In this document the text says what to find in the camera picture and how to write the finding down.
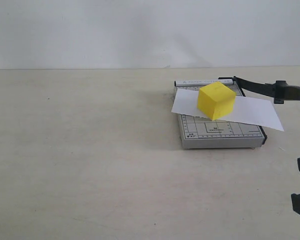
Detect white paper sheet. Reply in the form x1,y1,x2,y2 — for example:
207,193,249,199
171,88,284,132

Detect yellow foam cube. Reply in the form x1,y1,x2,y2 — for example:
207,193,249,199
197,81,237,120

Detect black cutter blade arm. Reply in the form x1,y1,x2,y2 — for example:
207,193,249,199
218,76,300,104

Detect grey paper cutter base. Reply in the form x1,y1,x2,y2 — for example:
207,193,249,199
173,78,268,151

